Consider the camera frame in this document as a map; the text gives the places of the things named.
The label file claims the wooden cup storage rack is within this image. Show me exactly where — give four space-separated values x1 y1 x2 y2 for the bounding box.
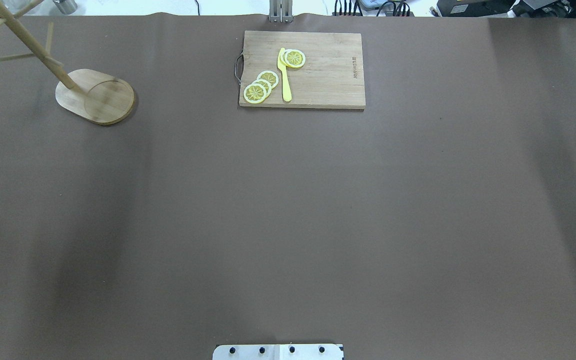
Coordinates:
0 0 137 126

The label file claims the small metal cup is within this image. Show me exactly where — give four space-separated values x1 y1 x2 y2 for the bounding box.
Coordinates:
52 0 78 15

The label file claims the yellow plastic knife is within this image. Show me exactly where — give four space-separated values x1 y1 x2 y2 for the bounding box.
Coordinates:
276 47 293 103

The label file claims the lemon slice front left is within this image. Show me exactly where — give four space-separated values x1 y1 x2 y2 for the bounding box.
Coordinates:
242 82 268 104

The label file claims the lemon slice middle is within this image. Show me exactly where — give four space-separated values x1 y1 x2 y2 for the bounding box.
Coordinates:
252 79 273 97

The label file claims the lemon slice upper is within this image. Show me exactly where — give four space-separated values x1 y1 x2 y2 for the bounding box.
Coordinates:
256 70 279 89

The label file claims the wooden cutting board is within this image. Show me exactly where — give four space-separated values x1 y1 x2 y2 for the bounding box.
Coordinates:
238 30 366 110

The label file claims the lemon slice by knife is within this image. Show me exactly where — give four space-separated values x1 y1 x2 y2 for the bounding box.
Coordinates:
279 48 306 69

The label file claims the brown table mat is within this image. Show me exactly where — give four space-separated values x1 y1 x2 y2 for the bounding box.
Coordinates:
0 13 576 360

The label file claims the black equipment box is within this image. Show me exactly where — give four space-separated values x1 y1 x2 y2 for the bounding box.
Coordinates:
436 0 517 18

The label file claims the metal frame post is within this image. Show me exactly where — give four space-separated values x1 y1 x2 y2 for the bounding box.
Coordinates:
269 0 294 24

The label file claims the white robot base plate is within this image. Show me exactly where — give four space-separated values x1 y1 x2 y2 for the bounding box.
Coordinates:
212 343 345 360

